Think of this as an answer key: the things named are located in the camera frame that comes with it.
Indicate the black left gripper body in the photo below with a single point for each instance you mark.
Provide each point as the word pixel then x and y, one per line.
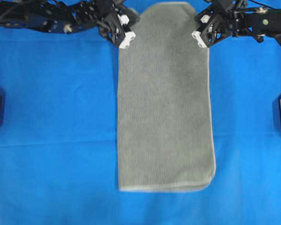
pixel 109 26

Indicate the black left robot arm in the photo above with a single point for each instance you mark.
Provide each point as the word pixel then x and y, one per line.
pixel 48 16

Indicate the large grey terry towel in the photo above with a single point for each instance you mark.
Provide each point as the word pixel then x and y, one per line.
pixel 165 137

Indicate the right gripper white-tipped finger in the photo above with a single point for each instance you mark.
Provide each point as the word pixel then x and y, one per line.
pixel 205 18
pixel 200 42

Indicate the left gripper white-tipped finger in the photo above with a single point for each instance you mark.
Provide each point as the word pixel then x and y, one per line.
pixel 124 19
pixel 129 36

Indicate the blue table cloth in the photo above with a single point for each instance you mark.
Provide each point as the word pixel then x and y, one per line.
pixel 58 158

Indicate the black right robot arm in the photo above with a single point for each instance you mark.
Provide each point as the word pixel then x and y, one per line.
pixel 233 18

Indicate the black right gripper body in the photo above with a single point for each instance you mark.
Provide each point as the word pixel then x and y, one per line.
pixel 216 29

